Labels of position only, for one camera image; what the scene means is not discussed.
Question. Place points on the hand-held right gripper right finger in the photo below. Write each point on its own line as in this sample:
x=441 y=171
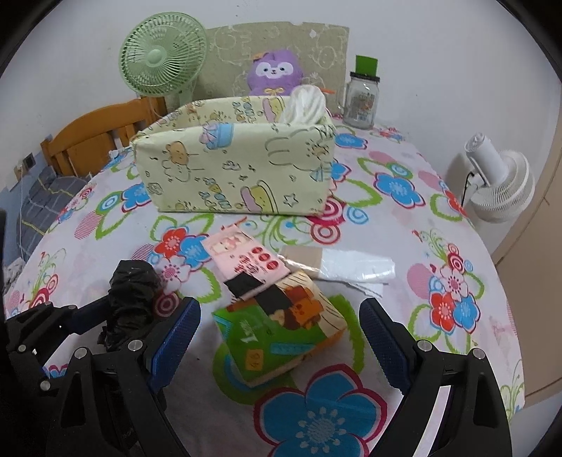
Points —
x=386 y=347

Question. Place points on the wall socket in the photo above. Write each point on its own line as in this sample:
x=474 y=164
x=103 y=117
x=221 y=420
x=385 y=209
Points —
x=28 y=161

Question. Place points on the white cloth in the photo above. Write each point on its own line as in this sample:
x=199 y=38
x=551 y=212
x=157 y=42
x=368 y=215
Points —
x=305 y=105

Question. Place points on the black plastic bag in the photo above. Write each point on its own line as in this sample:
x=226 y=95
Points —
x=131 y=290

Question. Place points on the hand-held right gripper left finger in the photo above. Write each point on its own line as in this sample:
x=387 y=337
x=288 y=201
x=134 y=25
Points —
x=175 y=347

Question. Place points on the glass jar mug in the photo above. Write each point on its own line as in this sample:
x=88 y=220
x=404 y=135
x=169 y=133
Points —
x=360 y=105

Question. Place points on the purple plush toy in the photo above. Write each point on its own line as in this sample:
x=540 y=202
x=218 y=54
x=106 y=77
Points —
x=274 y=70

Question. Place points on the white circulator fan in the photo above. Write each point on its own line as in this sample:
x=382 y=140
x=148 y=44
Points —
x=505 y=189

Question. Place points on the green tissue pack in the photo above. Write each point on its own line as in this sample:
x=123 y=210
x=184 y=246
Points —
x=281 y=334

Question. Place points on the pale yellow printed storage box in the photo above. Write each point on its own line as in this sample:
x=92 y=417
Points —
x=210 y=175

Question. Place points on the grey plaid cloth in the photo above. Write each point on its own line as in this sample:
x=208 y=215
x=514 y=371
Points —
x=44 y=197

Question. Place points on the wooden chair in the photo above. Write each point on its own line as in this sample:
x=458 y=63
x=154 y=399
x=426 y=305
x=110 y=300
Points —
x=88 y=132

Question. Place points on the green plastic cup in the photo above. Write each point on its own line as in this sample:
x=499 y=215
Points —
x=366 y=66

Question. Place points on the brown cardboard piece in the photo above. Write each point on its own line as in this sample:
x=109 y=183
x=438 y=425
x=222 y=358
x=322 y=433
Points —
x=303 y=255

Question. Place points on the pink tissue pack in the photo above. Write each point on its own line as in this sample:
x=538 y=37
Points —
x=246 y=259

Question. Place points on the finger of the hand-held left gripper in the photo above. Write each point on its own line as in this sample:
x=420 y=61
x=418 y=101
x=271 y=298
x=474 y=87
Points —
x=30 y=369
x=48 y=320

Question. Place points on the floral tablecloth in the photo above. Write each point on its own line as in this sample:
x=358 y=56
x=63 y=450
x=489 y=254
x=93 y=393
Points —
x=395 y=228

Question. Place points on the green desk fan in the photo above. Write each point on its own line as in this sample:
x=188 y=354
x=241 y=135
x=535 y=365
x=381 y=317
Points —
x=153 y=57

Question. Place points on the green printed cardboard sheet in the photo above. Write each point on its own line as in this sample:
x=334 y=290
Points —
x=228 y=66

